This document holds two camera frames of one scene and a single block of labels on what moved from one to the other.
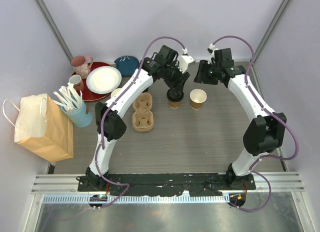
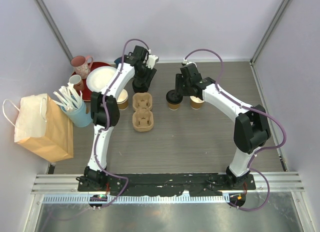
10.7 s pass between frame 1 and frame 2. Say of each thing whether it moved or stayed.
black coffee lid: stayed
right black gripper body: moved
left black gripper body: moved
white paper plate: stayed
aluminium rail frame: stayed
